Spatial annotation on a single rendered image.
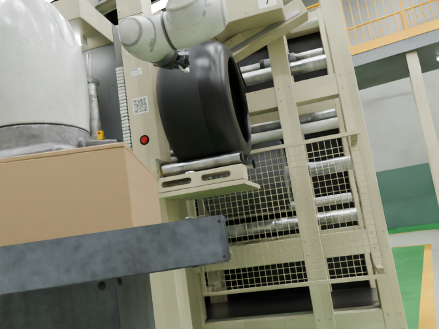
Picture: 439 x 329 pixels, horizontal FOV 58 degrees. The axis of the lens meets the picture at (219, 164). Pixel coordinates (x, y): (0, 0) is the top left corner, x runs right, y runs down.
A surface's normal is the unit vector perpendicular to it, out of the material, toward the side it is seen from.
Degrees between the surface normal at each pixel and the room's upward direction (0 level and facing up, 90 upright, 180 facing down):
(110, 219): 90
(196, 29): 137
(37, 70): 90
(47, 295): 90
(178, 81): 82
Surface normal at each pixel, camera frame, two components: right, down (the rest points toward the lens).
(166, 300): -0.26, -0.11
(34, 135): 0.34, -0.29
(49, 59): 0.67, -0.24
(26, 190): 0.04, -0.16
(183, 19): -0.09, 0.58
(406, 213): -0.47, -0.07
